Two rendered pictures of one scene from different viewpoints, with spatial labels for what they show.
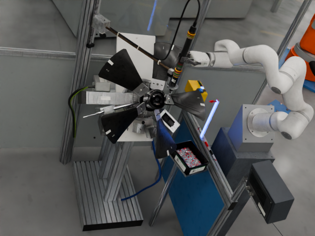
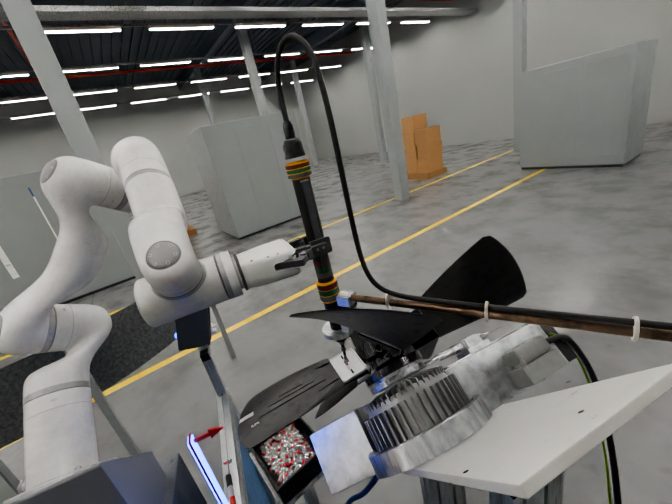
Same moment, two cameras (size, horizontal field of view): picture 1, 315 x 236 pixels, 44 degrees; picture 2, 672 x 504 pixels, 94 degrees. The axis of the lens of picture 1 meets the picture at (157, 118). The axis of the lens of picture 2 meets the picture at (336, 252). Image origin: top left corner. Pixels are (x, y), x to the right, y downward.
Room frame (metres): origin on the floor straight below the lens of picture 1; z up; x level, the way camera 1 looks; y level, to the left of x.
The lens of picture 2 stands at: (2.53, 0.11, 1.68)
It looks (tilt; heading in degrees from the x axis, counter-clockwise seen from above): 21 degrees down; 190
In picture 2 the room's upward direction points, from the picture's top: 13 degrees counter-clockwise
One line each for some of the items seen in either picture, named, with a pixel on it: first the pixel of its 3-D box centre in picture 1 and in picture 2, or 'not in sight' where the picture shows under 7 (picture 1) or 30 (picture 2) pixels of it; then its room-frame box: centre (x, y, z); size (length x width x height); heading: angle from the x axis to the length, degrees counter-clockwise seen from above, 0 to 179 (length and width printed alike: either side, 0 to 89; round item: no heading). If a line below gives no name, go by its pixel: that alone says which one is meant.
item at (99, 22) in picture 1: (100, 23); not in sight; (2.24, 0.54, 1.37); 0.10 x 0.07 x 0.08; 63
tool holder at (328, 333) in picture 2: (173, 79); (338, 312); (1.96, -0.01, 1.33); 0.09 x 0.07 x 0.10; 63
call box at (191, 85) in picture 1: (195, 92); not in sight; (2.39, -0.20, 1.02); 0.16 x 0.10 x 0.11; 28
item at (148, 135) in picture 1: (151, 131); not in sight; (1.95, 0.01, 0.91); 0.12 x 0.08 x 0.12; 28
